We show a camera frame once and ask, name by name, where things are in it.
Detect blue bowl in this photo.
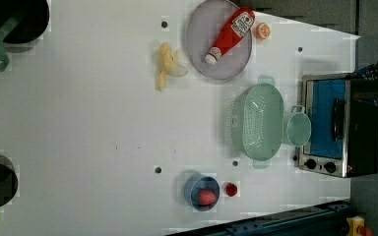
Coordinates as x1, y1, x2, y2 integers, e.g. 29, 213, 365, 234
184, 173, 221, 211

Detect black pot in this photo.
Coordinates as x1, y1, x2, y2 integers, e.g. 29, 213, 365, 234
0, 0, 50, 44

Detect pink toy fruit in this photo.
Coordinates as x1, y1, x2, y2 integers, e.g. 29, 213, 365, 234
198, 190, 217, 206

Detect mint green oval strainer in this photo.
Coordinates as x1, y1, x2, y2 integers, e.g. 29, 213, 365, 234
224, 76, 284, 169

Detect orange slice toy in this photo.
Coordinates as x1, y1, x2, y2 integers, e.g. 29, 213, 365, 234
254, 23, 271, 40

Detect red ketchup bottle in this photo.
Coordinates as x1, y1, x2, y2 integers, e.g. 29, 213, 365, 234
205, 7, 255, 65

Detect yellow red emergency button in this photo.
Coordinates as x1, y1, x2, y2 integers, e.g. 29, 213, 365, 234
346, 216, 373, 236

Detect red strawberry toy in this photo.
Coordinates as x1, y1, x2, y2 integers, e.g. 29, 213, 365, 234
225, 183, 238, 197

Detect peeled banana toy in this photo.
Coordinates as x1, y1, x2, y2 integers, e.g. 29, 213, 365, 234
157, 42, 188, 90

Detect mint green cup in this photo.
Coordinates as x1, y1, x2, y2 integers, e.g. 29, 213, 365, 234
283, 105, 311, 148

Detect silver black toaster oven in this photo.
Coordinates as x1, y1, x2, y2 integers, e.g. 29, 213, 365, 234
297, 74, 378, 178

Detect grey round plate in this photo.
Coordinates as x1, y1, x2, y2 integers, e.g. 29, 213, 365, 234
186, 0, 252, 80

